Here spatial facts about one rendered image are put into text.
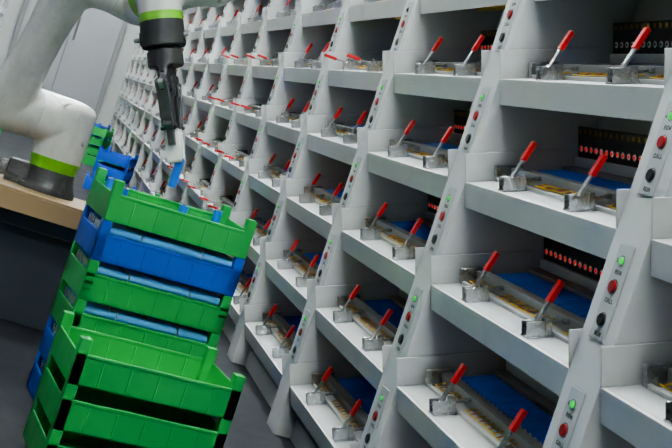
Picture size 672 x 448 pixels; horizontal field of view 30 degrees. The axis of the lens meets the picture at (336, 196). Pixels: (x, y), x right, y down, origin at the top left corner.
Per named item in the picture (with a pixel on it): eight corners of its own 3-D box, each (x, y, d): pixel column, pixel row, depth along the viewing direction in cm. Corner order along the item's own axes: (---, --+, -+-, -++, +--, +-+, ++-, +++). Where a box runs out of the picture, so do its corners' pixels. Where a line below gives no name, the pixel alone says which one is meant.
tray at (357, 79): (383, 92, 295) (382, 51, 294) (328, 85, 354) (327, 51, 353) (464, 90, 300) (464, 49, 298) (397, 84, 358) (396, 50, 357)
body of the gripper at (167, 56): (152, 53, 266) (157, 97, 266) (141, 49, 257) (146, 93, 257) (186, 49, 265) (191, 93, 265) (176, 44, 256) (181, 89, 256)
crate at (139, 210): (103, 219, 240) (116, 179, 240) (85, 202, 259) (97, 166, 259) (245, 259, 252) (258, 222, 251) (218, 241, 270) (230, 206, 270)
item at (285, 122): (301, 146, 364) (300, 99, 362) (266, 134, 423) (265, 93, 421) (368, 144, 368) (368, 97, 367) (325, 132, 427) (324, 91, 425)
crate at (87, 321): (65, 337, 241) (77, 298, 241) (49, 312, 260) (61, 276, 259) (208, 372, 253) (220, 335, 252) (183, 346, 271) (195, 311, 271)
